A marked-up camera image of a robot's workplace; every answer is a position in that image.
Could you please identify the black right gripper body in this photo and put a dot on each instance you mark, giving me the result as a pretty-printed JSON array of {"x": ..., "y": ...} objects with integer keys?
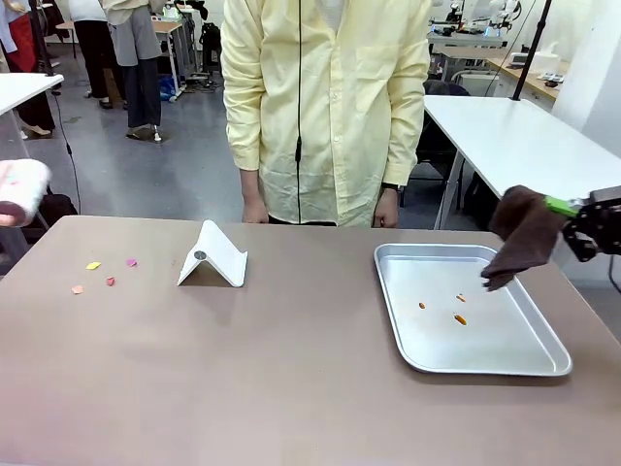
[{"x": 606, "y": 218}]

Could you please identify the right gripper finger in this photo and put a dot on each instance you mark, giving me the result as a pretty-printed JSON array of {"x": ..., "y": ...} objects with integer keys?
[
  {"x": 582, "y": 245},
  {"x": 563, "y": 205}
]

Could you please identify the brown cloth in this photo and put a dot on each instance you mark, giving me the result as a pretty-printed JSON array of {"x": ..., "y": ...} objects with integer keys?
[{"x": 524, "y": 233}]

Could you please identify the pink white lint roller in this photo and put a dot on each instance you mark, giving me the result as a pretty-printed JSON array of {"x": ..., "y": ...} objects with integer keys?
[{"x": 24, "y": 189}]

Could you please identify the person right forearm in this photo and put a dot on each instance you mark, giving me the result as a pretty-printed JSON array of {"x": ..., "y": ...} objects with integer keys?
[{"x": 245, "y": 131}]

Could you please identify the person left forearm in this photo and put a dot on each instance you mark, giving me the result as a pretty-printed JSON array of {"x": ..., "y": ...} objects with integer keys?
[{"x": 402, "y": 141}]

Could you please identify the person left hand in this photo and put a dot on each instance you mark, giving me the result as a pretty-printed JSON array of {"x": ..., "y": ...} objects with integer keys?
[{"x": 386, "y": 211}]

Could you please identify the person right hand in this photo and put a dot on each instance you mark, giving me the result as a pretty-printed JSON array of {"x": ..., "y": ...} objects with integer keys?
[{"x": 254, "y": 206}]

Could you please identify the wooden counter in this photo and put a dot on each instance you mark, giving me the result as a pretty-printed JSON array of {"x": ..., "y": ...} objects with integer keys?
[{"x": 524, "y": 73}]

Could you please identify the black office chair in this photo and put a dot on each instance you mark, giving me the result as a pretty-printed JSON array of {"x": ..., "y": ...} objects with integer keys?
[{"x": 439, "y": 126}]

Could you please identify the white tissue box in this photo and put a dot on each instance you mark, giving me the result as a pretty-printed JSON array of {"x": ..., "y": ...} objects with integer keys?
[{"x": 548, "y": 58}]

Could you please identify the silver metal tray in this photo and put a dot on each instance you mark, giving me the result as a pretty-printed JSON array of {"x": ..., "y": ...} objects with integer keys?
[{"x": 466, "y": 340}]

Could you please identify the black tripod pole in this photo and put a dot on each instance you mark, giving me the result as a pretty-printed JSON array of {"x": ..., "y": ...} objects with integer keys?
[{"x": 531, "y": 48}]

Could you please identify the black wrist watch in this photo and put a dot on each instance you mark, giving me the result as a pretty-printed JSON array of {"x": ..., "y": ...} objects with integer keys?
[{"x": 389, "y": 186}]

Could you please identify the person in yellow shirt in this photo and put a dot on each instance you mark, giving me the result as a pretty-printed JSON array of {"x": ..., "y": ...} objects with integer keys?
[{"x": 335, "y": 97}]

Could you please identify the white folded stand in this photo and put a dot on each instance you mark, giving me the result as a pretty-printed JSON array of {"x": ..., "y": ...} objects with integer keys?
[{"x": 220, "y": 262}]

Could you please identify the black stool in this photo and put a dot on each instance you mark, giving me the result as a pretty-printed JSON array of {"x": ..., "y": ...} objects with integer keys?
[{"x": 211, "y": 43}]

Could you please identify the blue bag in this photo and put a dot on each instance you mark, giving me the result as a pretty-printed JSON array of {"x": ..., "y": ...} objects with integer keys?
[{"x": 167, "y": 87}]

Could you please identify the wooden top desk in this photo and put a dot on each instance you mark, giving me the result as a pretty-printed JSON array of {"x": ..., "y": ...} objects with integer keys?
[{"x": 170, "y": 29}]

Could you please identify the magenta paper scrap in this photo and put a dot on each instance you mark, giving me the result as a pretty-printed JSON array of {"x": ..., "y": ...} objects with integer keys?
[{"x": 132, "y": 262}]

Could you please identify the person in grey apron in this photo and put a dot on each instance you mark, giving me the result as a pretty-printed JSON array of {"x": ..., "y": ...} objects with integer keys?
[{"x": 138, "y": 63}]

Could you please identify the yellow paper scrap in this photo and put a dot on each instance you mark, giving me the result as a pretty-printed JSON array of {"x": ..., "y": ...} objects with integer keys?
[{"x": 93, "y": 265}]

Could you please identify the orange paper scrap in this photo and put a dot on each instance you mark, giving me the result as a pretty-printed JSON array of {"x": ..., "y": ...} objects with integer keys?
[{"x": 77, "y": 289}]

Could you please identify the person in black trousers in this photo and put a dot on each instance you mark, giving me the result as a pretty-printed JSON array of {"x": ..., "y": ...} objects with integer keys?
[{"x": 94, "y": 48}]

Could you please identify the black bag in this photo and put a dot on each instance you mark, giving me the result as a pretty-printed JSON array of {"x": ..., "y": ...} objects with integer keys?
[{"x": 58, "y": 206}]

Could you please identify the black light stand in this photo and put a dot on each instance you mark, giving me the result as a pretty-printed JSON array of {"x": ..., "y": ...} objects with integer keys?
[{"x": 42, "y": 43}]

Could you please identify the small white table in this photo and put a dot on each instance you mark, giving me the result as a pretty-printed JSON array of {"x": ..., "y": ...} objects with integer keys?
[{"x": 24, "y": 89}]

